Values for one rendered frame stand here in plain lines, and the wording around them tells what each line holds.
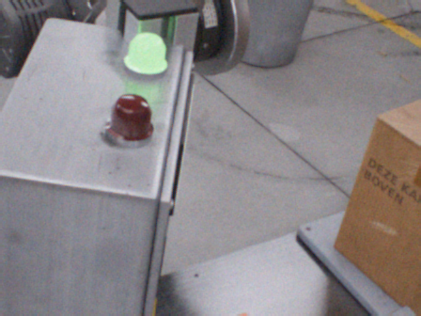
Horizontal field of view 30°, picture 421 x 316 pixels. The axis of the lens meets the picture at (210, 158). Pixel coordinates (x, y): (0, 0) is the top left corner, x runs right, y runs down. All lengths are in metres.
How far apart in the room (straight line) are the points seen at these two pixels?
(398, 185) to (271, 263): 0.26
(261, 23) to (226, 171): 0.81
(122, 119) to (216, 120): 2.70
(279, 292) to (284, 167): 1.69
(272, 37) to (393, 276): 2.27
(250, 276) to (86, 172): 0.90
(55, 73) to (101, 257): 0.12
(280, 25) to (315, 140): 0.57
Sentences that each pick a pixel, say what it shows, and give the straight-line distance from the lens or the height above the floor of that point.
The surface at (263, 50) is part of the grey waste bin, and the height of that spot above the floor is 0.09.
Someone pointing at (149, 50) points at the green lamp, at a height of 1.49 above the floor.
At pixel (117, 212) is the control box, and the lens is 0.40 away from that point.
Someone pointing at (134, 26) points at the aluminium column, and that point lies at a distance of 0.51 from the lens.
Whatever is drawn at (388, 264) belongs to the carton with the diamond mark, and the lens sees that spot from 1.28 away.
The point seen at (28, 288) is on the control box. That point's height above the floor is 1.40.
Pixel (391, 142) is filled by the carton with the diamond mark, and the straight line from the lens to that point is 1.19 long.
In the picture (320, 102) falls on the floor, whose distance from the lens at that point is 3.38.
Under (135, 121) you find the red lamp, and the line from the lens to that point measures 0.42.
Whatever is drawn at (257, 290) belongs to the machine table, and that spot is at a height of 0.83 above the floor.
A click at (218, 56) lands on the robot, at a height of 1.09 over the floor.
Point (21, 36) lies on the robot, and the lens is 1.65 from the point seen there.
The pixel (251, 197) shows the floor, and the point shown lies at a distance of 2.77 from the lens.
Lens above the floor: 1.73
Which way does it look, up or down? 36 degrees down
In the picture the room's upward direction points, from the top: 11 degrees clockwise
